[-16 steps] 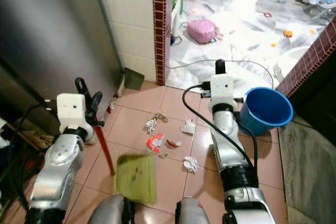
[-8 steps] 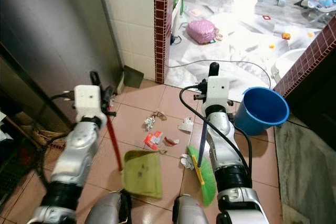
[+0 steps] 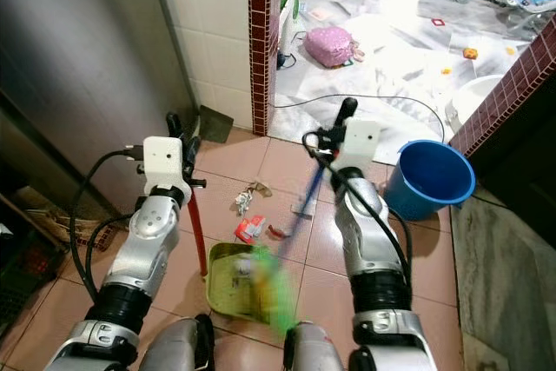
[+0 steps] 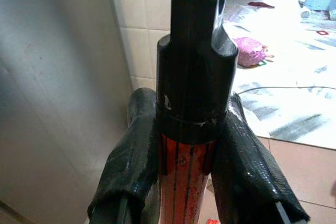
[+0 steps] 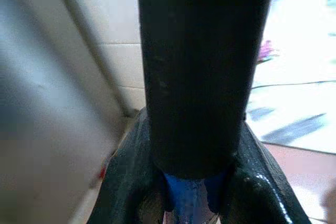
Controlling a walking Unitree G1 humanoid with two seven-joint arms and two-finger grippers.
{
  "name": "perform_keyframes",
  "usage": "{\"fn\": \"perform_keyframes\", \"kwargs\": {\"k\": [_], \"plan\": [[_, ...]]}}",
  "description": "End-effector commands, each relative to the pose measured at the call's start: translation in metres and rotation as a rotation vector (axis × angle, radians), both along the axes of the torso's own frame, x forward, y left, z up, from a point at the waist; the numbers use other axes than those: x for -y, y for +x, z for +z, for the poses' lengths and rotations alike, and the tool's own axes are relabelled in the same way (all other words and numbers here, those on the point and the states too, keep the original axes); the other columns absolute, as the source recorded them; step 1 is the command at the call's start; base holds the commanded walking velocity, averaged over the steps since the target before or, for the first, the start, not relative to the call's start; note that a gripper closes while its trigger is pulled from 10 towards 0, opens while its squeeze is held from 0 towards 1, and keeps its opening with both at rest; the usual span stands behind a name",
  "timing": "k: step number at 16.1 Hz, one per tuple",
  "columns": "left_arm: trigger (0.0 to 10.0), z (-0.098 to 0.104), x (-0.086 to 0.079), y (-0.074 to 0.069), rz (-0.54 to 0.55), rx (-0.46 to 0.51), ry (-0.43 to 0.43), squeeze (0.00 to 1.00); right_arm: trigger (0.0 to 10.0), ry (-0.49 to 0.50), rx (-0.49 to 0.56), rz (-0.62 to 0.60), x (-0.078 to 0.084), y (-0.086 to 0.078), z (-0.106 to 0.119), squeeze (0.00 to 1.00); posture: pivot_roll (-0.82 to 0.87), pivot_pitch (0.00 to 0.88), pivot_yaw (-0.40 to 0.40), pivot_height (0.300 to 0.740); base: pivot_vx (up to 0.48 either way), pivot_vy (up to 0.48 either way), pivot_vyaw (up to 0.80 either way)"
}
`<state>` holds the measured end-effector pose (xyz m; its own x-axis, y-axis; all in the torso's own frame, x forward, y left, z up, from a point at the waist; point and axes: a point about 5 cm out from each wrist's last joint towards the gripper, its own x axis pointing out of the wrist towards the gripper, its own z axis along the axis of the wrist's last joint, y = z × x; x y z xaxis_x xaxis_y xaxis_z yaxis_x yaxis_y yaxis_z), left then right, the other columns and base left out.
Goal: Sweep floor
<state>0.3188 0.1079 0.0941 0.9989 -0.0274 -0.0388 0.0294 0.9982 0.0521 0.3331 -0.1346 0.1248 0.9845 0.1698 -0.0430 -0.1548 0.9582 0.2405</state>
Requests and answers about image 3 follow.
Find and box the silver left robot leg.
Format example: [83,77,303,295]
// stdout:
[137,314,215,371]

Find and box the red snack wrapper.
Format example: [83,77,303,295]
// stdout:
[233,215,267,245]

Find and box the silver right robot leg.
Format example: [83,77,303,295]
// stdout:
[281,320,350,371]

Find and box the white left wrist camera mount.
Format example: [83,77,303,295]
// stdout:
[142,136,189,200]

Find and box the silver robot leg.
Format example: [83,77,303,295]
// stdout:
[137,314,215,371]
[281,320,350,371]

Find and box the blue-handled green broom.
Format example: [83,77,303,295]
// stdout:
[247,159,328,339]

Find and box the brown crumpled wrapper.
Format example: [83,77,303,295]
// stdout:
[247,181,273,197]

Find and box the white plastic basin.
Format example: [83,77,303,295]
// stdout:
[444,73,507,134]

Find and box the grey metal door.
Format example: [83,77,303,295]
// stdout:
[0,0,197,215]

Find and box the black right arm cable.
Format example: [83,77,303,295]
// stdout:
[301,131,412,283]

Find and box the blue plastic bucket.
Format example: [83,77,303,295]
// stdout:
[383,139,477,222]

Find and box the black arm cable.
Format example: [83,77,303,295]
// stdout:
[69,146,145,304]
[301,131,412,283]

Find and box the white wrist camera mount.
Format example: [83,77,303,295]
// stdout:
[344,118,384,169]
[142,136,189,200]

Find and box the thin black floor cable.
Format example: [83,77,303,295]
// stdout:
[273,92,446,142]

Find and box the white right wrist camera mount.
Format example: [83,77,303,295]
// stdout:
[344,118,384,169]

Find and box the olive dustpan with red handle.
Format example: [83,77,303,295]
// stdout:
[188,189,286,324]

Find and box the brown cardboard piece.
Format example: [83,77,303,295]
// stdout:
[16,204,109,248]

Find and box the black plastic crate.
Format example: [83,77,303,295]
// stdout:
[0,230,55,330]

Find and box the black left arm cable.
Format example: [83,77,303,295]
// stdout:
[69,146,145,304]

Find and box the silver crumpled wrapper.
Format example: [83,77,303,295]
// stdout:
[232,192,254,216]

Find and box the dark flat scoop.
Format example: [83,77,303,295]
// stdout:
[197,105,235,145]

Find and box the pink fabric bag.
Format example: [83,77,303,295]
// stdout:
[303,26,359,69]

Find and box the grey stone counter slab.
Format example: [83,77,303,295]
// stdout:
[450,187,556,371]

